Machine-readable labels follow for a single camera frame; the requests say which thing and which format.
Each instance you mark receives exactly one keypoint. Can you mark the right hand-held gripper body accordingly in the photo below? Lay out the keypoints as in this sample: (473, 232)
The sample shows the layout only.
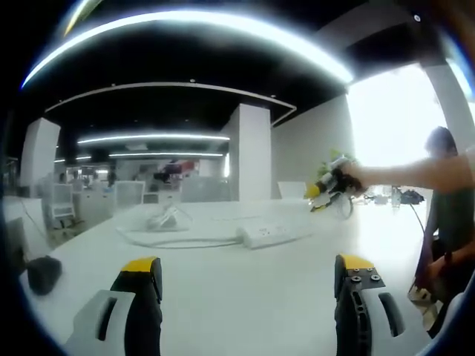
(334, 174)

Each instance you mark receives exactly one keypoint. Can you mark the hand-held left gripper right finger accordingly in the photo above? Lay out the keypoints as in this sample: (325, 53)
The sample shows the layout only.
(356, 315)

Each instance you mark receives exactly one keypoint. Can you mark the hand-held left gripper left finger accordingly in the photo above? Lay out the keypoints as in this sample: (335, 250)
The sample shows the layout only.
(143, 315)

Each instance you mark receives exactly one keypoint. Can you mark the white power strip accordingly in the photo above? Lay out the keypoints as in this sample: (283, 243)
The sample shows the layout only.
(274, 235)

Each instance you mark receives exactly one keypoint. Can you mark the white desk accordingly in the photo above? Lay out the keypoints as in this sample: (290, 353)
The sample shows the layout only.
(241, 282)

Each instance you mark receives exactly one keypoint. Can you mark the ceiling light strip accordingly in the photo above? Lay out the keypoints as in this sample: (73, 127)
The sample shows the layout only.
(167, 153)
(148, 138)

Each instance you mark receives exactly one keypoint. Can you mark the person's right hand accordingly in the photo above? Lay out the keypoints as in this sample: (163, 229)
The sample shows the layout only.
(352, 181)

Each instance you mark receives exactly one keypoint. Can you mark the green potted plant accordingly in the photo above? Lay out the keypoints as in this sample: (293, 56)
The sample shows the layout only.
(323, 171)

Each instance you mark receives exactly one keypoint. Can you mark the white chair back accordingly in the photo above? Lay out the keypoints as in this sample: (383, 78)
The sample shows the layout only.
(291, 190)

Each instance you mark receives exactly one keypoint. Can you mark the black bag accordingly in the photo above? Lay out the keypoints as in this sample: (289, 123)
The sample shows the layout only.
(412, 196)

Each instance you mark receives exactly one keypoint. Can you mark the clear plastic bag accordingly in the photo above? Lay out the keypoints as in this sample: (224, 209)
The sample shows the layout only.
(165, 220)

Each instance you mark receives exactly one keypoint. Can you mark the black bundle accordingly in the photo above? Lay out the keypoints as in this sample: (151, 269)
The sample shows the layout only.
(44, 276)

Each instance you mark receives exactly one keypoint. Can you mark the grey office partition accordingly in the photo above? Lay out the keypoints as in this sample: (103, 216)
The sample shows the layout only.
(206, 190)

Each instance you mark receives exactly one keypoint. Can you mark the white mesh office chair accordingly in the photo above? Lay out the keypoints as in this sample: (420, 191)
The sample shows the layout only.
(130, 193)

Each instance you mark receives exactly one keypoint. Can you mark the person's upper body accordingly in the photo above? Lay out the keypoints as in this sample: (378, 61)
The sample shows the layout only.
(452, 222)

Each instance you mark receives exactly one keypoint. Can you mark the white side cabinet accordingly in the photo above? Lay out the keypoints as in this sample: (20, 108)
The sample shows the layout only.
(29, 222)

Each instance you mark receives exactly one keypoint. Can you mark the long curved ceiling light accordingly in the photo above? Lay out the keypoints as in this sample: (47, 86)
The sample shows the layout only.
(193, 18)

